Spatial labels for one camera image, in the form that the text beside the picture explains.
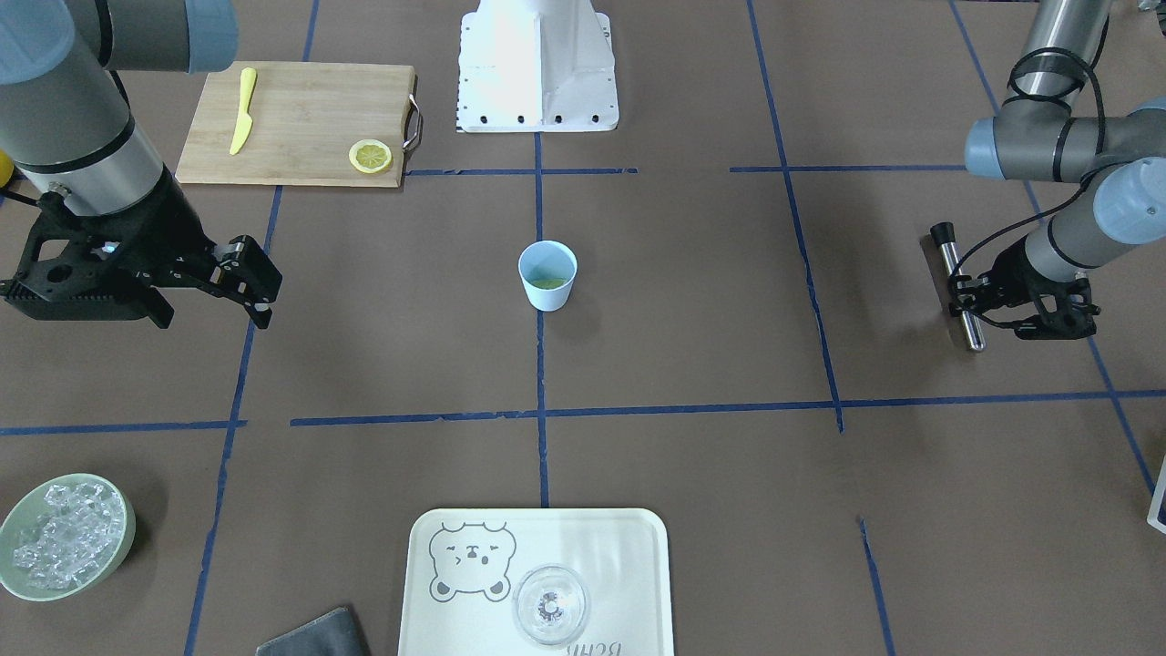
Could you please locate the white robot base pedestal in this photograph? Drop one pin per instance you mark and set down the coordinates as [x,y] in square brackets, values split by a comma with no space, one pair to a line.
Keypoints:
[536,67]

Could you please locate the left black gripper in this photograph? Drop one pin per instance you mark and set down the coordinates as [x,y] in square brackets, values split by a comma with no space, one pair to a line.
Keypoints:
[1018,275]

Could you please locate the grey folded cloth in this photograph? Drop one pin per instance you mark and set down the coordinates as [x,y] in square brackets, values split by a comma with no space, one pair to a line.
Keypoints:
[333,633]

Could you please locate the cream bear tray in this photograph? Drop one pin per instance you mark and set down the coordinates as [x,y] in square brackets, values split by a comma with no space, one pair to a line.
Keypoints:
[464,566]

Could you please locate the steel muddler black tip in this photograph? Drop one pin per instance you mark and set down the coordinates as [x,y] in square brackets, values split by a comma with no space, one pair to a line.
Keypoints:
[943,236]

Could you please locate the wooden cutting board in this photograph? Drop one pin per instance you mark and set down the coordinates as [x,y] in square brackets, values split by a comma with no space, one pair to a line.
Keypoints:
[306,115]

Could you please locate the whole yellow lemon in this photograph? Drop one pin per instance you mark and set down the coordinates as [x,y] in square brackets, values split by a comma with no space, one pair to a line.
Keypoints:
[7,170]

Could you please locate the green bowl of ice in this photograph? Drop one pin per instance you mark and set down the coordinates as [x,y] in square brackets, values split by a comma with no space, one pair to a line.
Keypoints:
[65,536]

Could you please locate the clear wine glass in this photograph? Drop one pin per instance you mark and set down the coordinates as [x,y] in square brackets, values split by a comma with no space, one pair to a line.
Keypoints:
[551,606]

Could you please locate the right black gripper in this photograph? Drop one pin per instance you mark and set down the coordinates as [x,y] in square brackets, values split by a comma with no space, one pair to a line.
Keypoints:
[169,235]

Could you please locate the yellow plastic knife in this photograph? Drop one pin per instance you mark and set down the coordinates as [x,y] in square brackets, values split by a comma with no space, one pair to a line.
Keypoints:
[248,79]

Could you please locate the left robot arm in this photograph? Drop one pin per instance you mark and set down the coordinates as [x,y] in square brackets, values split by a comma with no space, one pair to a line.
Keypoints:
[1053,127]

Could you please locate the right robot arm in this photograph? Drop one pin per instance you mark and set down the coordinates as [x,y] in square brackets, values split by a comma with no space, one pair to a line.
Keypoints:
[66,121]

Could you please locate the light blue plastic cup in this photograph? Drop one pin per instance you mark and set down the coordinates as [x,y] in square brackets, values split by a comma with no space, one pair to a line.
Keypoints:
[547,270]

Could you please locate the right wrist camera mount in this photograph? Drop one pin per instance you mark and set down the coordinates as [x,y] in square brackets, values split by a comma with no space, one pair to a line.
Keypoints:
[78,269]

